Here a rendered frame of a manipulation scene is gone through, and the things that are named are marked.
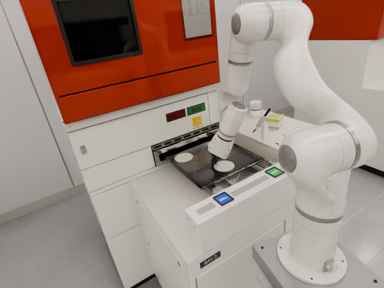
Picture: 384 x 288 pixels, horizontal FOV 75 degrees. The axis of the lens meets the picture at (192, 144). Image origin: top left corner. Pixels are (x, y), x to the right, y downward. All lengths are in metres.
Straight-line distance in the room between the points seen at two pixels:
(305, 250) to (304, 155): 0.31
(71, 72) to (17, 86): 1.58
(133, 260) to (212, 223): 0.92
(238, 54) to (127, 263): 1.34
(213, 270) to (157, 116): 0.76
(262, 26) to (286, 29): 0.08
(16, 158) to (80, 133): 1.67
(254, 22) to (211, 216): 0.59
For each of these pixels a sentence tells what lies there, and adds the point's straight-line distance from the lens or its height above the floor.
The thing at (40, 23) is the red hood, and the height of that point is 1.60.
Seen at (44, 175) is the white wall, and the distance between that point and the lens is 2.94.
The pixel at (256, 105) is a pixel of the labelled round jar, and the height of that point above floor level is 1.05.
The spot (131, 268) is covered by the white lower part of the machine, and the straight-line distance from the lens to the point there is 1.77.
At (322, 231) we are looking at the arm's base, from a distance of 0.76.
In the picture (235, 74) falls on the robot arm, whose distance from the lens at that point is 0.97.
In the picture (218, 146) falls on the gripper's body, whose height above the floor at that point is 1.02.
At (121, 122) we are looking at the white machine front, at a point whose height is 1.15.
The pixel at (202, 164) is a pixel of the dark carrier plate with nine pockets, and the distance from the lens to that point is 1.27.
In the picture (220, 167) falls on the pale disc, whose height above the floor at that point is 0.90.
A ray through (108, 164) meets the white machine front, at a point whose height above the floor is 0.96.
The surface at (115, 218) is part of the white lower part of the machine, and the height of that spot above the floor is 0.63.
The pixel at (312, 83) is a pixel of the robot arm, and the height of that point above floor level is 1.38.
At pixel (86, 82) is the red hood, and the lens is 1.15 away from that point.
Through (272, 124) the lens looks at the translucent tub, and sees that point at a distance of 1.42.
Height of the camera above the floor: 1.55
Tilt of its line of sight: 26 degrees down
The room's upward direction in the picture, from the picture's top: 8 degrees counter-clockwise
